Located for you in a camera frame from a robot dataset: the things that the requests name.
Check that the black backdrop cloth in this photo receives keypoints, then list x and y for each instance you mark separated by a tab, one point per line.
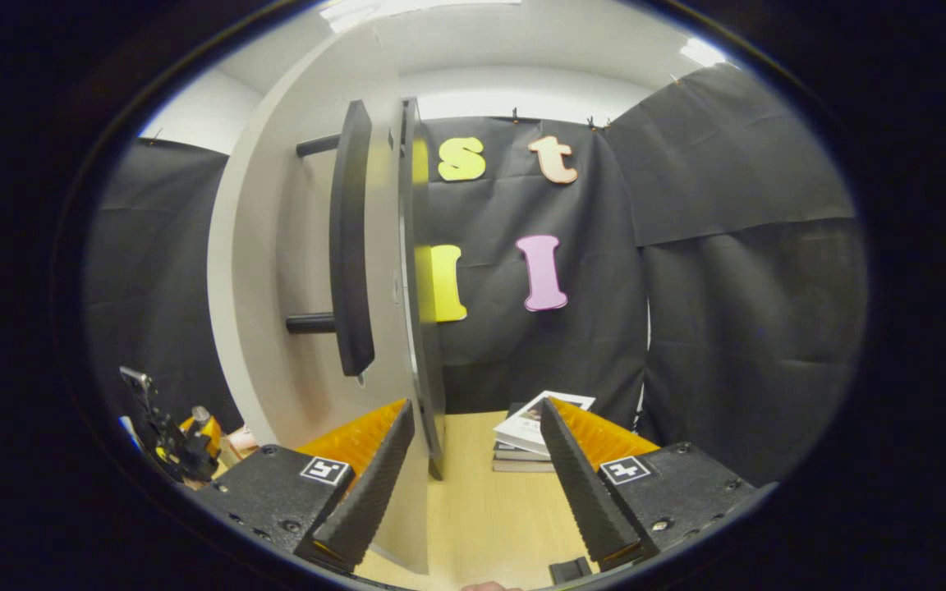
727	328

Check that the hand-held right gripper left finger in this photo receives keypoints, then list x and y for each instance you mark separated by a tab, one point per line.
370	492

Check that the white book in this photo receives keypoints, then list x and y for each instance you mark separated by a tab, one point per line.
526	423

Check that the dark thin book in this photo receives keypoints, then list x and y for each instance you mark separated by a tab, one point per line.
518	451

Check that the large ceiling light panel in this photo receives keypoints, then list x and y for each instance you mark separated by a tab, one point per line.
407	8

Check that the grey book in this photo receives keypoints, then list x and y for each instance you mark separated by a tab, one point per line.
518	465

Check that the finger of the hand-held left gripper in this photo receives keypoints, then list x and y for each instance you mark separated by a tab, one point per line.
208	428

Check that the grey cabinet door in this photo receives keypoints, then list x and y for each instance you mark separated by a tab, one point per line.
276	287

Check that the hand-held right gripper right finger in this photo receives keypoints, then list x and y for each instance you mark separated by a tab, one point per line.
584	492

